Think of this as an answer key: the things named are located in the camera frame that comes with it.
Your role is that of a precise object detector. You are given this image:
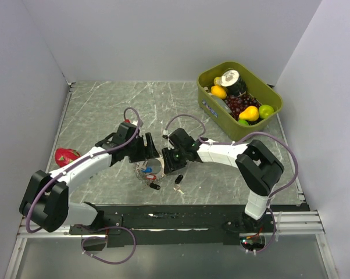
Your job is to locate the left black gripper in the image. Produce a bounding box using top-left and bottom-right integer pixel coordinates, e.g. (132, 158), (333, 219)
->
(124, 132), (159, 163)

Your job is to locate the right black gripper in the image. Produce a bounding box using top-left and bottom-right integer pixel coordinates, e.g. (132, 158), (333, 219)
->
(162, 145), (187, 174)

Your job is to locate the blue key tag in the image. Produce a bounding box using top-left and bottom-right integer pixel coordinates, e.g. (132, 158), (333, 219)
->
(141, 167), (152, 173)

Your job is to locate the large metal keyring with keys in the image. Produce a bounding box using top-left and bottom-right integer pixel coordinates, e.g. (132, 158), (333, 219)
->
(134, 157), (165, 184)

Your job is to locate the red key tag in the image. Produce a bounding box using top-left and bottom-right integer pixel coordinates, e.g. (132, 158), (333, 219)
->
(145, 174), (156, 181)

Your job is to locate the black-headed key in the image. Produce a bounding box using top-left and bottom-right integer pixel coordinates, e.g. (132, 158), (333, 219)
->
(148, 183), (161, 191)
(173, 174), (184, 195)

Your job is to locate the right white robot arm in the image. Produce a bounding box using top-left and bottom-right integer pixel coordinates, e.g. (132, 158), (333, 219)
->
(162, 128), (284, 232)

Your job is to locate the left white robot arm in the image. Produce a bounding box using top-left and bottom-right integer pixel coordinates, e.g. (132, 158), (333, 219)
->
(19, 121), (159, 234)

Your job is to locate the loose black-headed key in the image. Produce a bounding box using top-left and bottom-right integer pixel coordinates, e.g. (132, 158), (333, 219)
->
(173, 174), (184, 195)

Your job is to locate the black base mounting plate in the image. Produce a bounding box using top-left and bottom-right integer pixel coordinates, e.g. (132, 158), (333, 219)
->
(69, 205), (275, 248)

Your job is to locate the orange fruit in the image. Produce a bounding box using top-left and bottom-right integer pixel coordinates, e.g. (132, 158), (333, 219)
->
(210, 85), (227, 99)

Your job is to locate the red dragon fruit toy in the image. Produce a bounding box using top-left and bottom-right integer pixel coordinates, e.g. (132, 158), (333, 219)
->
(54, 148), (81, 167)

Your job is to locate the dark red grapes bunch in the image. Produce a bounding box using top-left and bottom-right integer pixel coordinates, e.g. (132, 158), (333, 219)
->
(224, 93), (261, 125)

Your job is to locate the olive green plastic bin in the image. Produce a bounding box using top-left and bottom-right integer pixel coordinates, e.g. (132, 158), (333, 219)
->
(197, 61), (283, 141)

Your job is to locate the yellow pear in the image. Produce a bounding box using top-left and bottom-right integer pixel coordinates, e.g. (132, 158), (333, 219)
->
(239, 106), (259, 121)

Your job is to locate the black can with white lid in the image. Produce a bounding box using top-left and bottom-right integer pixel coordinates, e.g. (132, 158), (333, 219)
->
(220, 69), (247, 96)

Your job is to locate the green lime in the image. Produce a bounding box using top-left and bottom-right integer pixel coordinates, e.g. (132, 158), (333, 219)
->
(258, 105), (275, 119)

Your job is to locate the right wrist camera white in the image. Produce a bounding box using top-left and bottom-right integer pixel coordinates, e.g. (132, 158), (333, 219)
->
(162, 130), (170, 141)

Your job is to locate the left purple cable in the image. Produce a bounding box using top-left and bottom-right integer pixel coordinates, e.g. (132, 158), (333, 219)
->
(25, 106), (144, 264)

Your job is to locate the aluminium rail frame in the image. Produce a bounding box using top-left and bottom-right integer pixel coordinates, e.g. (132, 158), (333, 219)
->
(16, 191), (327, 239)

